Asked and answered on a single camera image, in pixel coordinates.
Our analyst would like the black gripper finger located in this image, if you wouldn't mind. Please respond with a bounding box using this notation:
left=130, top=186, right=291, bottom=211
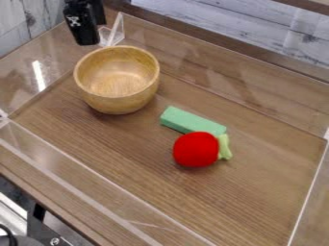
left=63, top=0, right=101, bottom=46
left=89, top=0, right=107, bottom=25

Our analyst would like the black table leg bracket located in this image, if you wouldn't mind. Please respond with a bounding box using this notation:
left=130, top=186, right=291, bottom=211
left=27, top=204, right=74, bottom=246

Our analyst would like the red plush apple toy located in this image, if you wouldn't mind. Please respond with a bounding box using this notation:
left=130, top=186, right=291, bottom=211
left=173, top=132, right=233, bottom=168

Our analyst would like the black cable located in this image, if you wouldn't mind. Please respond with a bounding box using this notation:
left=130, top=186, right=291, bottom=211
left=0, top=224, right=19, bottom=246

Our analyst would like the green rectangular block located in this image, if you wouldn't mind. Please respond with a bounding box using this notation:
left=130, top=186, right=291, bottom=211
left=160, top=107, right=226, bottom=136

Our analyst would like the light wooden bowl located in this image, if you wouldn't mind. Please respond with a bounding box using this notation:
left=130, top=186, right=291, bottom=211
left=74, top=45, right=161, bottom=114

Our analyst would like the clear acrylic corner bracket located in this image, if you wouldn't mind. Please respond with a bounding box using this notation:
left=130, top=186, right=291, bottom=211
left=99, top=12, right=125, bottom=47

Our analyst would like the clear acrylic front barrier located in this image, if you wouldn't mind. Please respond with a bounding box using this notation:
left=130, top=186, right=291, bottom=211
left=0, top=111, right=216, bottom=246

